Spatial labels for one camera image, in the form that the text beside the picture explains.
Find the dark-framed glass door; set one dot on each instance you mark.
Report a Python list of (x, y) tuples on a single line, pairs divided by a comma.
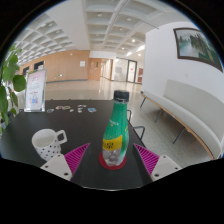
[(132, 70)]

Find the long white bench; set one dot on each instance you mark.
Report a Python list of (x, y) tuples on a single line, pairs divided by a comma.
[(196, 113)]

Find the flat round red coaster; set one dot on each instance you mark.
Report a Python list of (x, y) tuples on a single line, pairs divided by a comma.
[(106, 165)]

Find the small multicoloured round badge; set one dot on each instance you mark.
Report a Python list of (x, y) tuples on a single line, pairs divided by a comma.
[(59, 107)]

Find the small yellow round badge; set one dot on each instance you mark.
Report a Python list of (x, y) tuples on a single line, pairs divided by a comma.
[(66, 107)]

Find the black metal chairs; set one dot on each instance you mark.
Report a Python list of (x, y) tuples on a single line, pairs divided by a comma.
[(144, 130)]

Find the recessed ceiling lights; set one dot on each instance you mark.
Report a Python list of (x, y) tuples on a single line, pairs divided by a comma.
[(99, 14)]

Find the clear acrylic sign stand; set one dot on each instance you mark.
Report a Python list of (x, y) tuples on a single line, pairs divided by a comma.
[(35, 90)]

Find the green leafy potted plant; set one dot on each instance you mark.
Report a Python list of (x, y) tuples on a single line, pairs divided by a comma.
[(11, 81)]

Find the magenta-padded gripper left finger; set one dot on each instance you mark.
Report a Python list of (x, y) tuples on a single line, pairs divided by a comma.
[(76, 156)]

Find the white polka-dot mug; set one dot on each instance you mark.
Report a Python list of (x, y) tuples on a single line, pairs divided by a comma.
[(46, 143)]

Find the green-labelled clear drink bottle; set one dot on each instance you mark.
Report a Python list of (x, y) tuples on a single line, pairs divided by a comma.
[(116, 130)]

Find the dark-framed landscape painting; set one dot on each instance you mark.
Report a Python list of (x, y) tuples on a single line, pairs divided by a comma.
[(196, 46)]

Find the small greenish round badge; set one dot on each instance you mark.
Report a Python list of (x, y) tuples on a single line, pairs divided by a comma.
[(50, 110)]

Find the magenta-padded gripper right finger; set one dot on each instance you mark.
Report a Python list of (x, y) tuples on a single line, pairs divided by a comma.
[(149, 158)]

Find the small blue round badge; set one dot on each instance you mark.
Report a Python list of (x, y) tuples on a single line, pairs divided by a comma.
[(92, 109)]

